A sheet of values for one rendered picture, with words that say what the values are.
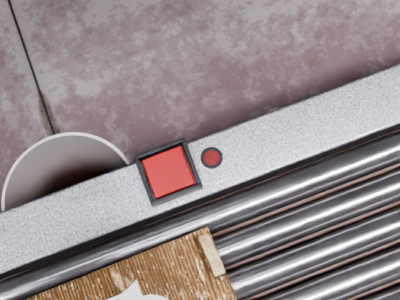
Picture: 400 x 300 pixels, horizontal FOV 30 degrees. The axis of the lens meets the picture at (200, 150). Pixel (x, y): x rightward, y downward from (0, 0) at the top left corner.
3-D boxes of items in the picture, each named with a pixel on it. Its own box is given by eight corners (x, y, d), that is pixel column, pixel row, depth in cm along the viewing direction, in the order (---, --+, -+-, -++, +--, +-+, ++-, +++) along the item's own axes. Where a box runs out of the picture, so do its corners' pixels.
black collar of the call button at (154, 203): (134, 158, 107) (133, 155, 105) (184, 140, 107) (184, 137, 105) (152, 208, 105) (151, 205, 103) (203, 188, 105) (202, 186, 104)
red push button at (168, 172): (141, 162, 106) (140, 159, 105) (181, 147, 107) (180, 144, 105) (156, 200, 105) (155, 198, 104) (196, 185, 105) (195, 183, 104)
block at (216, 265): (197, 239, 101) (197, 236, 99) (210, 234, 101) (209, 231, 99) (214, 280, 100) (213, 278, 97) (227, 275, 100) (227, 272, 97)
